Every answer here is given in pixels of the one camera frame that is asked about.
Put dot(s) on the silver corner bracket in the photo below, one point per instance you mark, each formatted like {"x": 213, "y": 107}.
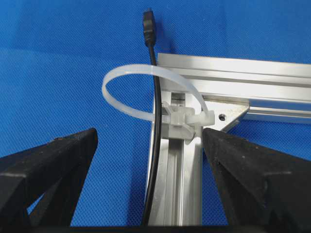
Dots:
{"x": 227, "y": 114}

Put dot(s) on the aluminium extrusion frame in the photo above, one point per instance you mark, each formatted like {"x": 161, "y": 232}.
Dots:
{"x": 275, "y": 91}

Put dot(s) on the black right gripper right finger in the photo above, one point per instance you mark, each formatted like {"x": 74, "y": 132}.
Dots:
{"x": 259, "y": 186}

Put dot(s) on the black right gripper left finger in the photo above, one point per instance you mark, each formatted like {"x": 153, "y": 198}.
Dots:
{"x": 41, "y": 186}

